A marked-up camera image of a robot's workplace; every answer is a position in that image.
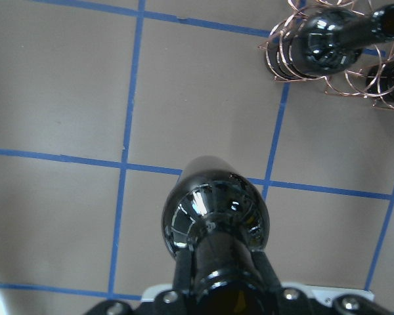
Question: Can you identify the dark wine bottle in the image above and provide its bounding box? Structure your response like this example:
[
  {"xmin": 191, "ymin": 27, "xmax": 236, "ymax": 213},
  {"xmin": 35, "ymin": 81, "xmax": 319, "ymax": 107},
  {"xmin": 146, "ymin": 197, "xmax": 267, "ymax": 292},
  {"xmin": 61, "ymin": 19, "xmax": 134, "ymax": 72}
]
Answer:
[
  {"xmin": 162, "ymin": 156, "xmax": 269, "ymax": 314},
  {"xmin": 265, "ymin": 3, "xmax": 394, "ymax": 79}
]

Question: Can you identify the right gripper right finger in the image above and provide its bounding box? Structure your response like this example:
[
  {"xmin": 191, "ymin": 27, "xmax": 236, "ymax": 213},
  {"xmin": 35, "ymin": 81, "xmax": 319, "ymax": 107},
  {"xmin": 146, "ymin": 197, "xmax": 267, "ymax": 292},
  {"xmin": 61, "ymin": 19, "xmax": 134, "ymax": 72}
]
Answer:
[{"xmin": 251, "ymin": 251, "xmax": 281, "ymax": 293}]

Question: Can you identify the dark wine bottle in basket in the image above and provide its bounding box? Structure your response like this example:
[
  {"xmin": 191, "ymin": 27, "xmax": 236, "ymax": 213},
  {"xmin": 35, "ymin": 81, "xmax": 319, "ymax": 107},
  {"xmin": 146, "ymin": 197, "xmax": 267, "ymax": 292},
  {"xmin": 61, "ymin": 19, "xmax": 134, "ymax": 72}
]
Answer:
[{"xmin": 265, "ymin": 3, "xmax": 394, "ymax": 79}]

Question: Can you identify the copper wire wine basket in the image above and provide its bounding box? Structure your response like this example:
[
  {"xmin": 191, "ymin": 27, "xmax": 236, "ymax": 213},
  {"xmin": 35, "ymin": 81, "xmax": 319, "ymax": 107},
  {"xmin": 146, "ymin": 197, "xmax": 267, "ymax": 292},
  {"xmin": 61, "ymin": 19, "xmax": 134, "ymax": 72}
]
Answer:
[{"xmin": 259, "ymin": 1, "xmax": 394, "ymax": 110}]

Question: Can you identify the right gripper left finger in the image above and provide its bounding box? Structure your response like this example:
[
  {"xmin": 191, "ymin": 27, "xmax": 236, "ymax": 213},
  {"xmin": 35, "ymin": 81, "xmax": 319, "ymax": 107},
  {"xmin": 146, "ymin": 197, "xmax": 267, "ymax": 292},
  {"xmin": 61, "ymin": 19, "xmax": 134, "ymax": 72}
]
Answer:
[{"xmin": 172, "ymin": 249, "xmax": 194, "ymax": 292}]

